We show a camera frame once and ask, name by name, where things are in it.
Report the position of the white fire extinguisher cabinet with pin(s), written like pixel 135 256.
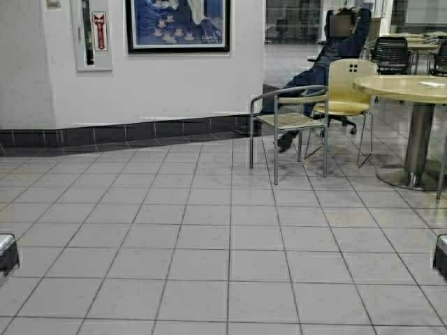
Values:
pixel 90 21

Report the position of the yellow wooden chair by round table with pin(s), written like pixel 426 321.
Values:
pixel 365 68

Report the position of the grey metal armchair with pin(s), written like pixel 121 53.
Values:
pixel 290 121

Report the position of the round beige pedestal table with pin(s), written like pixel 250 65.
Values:
pixel 425 92

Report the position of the left silver robot base corner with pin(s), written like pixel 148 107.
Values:
pixel 10 258

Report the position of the black mesh chair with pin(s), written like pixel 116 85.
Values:
pixel 391 55

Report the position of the seated person in dark clothes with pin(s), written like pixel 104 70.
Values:
pixel 346 31

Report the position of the right silver robot base corner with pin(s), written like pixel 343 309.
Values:
pixel 440 257

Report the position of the blue framed wall picture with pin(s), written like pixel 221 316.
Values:
pixel 184 26

